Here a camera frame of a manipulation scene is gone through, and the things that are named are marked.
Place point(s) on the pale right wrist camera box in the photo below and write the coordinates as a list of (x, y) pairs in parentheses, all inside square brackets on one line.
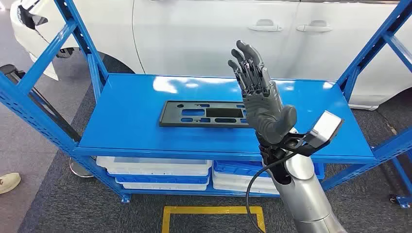
[(325, 127)]

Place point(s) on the black stand pole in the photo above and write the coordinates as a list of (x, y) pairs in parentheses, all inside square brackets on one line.
[(48, 109)]

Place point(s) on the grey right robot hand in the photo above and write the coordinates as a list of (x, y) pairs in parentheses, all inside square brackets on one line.
[(264, 112)]

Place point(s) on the blue metal shelf rack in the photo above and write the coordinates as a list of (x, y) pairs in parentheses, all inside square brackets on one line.
[(128, 128)]

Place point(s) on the round metal stand base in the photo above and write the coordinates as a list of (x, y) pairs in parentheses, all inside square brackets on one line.
[(78, 170)]

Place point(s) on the person's shoe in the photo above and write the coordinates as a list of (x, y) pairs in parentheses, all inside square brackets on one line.
[(9, 183)]

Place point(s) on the black plastic panel part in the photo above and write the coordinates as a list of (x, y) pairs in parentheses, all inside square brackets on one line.
[(173, 112)]

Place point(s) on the blue plastic tray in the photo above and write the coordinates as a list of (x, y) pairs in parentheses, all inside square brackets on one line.
[(161, 179), (238, 167)]

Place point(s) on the white car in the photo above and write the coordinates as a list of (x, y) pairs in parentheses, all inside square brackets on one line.
[(209, 32)]

